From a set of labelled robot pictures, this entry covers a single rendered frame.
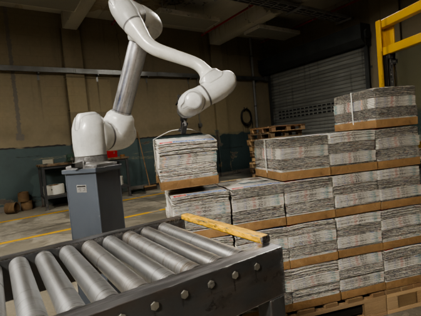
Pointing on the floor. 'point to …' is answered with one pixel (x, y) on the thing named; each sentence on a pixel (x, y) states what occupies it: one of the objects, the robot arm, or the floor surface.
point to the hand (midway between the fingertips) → (179, 116)
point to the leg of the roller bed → (273, 307)
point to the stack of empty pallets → (266, 132)
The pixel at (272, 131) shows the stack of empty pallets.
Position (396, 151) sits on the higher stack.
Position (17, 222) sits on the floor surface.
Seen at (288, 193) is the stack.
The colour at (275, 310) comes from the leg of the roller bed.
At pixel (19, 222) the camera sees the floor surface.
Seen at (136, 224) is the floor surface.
